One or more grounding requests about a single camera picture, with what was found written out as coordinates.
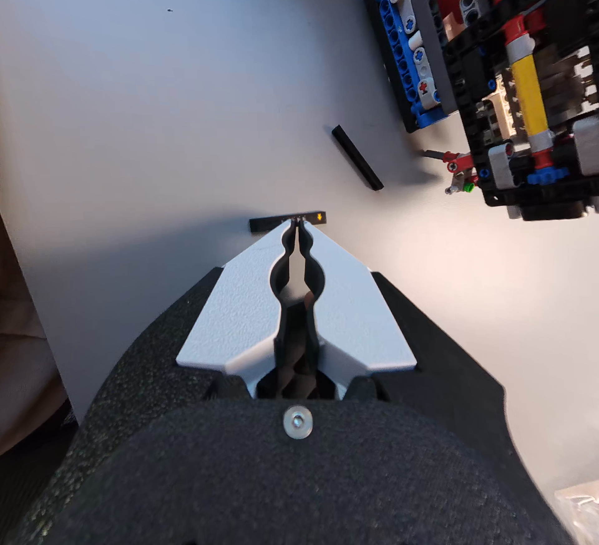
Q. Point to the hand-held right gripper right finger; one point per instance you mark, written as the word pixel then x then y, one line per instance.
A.
pixel 360 320

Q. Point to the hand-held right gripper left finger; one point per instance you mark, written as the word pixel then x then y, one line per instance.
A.
pixel 234 320

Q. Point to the black long lego tile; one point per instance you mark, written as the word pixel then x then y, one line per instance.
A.
pixel 358 157

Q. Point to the red blue lego car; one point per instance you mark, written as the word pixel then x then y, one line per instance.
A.
pixel 491 63

